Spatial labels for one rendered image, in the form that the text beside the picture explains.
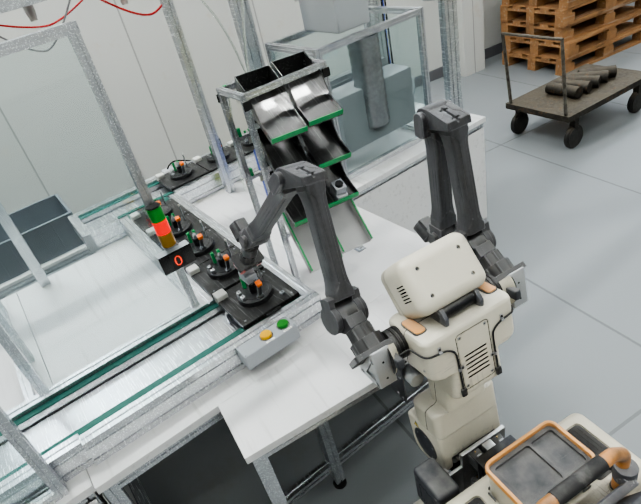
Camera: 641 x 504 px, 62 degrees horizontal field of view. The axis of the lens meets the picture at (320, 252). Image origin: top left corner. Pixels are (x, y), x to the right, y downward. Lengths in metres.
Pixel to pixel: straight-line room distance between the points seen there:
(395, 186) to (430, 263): 1.68
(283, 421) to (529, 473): 0.70
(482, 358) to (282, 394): 0.67
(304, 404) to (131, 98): 4.08
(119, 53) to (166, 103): 0.58
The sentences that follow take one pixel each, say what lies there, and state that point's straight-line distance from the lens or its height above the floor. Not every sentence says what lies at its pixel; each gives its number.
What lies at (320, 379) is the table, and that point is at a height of 0.86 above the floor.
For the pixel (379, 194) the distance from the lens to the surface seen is 2.88.
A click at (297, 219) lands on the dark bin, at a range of 1.91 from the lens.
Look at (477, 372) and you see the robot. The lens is 1.44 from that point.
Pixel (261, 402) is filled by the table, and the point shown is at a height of 0.86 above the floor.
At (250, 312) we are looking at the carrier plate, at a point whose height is 0.97.
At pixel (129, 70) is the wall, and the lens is 5.31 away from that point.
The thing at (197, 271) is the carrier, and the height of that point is 0.98.
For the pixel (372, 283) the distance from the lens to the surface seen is 2.08.
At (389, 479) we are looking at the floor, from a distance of 2.54.
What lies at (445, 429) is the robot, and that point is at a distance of 1.61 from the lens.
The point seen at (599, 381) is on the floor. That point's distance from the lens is 2.89.
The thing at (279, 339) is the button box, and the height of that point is 0.95.
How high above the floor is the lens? 2.15
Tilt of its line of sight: 34 degrees down
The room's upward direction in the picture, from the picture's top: 14 degrees counter-clockwise
